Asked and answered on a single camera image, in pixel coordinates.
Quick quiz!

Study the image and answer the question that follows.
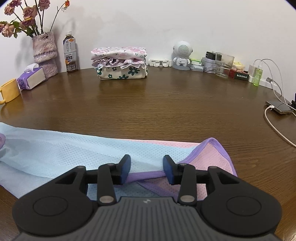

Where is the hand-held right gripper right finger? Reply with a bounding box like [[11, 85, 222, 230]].
[[163, 155, 239, 206]]

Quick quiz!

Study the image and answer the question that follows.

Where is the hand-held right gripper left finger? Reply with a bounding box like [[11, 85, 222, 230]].
[[54, 154, 132, 206]]

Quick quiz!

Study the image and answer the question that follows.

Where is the pink and blue mesh vest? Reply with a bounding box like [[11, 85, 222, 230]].
[[0, 122, 238, 202]]

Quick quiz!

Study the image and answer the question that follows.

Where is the pink ruffled folded garment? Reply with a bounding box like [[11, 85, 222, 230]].
[[92, 58, 145, 70]]

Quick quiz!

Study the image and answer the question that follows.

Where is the white plastic holder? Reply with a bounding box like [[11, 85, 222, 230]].
[[149, 59, 173, 67]]

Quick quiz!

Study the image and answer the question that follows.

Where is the white and green small box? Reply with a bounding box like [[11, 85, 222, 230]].
[[190, 59, 205, 72]]

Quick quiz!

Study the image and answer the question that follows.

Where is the grey tape roll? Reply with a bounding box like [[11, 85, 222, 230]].
[[201, 57, 217, 74]]

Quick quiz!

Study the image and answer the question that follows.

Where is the pink floral folded garment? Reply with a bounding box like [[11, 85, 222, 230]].
[[90, 47, 147, 61]]

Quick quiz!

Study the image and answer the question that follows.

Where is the white robot-shaped speaker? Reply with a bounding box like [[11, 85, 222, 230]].
[[172, 40, 192, 70]]

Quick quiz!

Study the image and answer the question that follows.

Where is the black power adapter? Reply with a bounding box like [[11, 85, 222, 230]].
[[206, 51, 223, 61]]

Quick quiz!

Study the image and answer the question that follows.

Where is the tea bottle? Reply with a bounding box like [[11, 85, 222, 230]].
[[63, 32, 77, 74]]

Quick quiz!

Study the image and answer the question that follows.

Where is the smartphone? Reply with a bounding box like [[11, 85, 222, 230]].
[[265, 100, 294, 115]]

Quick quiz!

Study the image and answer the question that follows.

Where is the green small bottle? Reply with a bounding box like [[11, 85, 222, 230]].
[[253, 68, 263, 87]]

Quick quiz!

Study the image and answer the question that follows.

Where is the purple tissue pack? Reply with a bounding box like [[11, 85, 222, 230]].
[[17, 63, 46, 90]]

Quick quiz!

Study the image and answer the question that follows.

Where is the yellow mug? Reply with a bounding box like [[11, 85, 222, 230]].
[[0, 78, 21, 105]]

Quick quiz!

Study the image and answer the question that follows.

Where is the fuzzy purple flower vase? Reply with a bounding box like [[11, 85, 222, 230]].
[[32, 31, 59, 79]]

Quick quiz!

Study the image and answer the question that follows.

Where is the dried rose bouquet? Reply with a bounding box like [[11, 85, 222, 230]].
[[0, 0, 70, 39]]

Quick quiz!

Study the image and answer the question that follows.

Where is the white phone cable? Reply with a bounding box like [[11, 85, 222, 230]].
[[265, 105, 296, 148]]

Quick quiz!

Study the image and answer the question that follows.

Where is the white charger cable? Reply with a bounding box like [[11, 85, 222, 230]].
[[254, 59, 285, 103]]

